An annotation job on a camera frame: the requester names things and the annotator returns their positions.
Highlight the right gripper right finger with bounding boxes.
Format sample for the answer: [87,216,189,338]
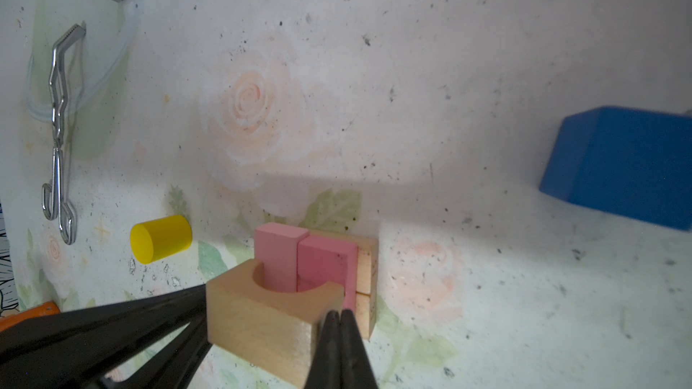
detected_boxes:
[304,309,378,389]

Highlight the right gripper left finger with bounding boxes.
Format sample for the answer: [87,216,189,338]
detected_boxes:
[1,286,211,388]

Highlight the short natural wood block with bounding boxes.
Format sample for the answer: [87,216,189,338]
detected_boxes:
[205,259,344,387]

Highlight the hot pink rectangular block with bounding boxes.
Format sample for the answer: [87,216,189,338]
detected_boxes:
[297,235,358,311]

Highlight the yellow cylinder block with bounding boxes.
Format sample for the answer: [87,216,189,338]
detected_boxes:
[130,214,193,265]

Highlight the light pink rectangular block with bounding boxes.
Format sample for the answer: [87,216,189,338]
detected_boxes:
[254,223,309,293]

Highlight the blue cube block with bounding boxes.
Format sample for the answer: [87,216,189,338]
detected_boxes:
[539,106,691,231]

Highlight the metal wire tongs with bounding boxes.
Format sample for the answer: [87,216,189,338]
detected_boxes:
[41,24,86,245]

